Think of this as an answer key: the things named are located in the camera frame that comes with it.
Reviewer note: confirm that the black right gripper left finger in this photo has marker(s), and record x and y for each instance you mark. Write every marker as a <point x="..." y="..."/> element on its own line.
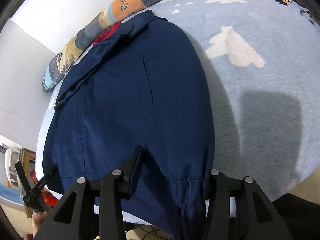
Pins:
<point x="92" y="208"/>

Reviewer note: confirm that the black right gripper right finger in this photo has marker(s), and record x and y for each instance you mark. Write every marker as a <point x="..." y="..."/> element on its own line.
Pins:
<point x="239" y="209"/>

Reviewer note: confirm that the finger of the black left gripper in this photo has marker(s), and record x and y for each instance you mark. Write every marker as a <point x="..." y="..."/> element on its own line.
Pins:
<point x="22" y="177"/>
<point x="44" y="181"/>

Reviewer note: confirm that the navy blue work jacket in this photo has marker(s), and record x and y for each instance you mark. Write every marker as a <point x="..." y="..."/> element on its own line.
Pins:
<point x="143" y="86"/>

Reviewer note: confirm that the person's left hand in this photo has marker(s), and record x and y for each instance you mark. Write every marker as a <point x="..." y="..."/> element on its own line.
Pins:
<point x="37" y="219"/>

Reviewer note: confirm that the red plastic bag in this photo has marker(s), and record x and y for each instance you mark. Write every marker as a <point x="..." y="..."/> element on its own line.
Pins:
<point x="48" y="197"/>

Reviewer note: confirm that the light blue cloud bedsheet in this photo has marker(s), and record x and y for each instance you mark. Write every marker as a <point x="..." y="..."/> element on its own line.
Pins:
<point x="261" y="62"/>

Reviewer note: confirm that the long patchwork body pillow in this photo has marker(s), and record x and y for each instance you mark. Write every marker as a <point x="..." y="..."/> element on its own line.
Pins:
<point x="116" y="11"/>

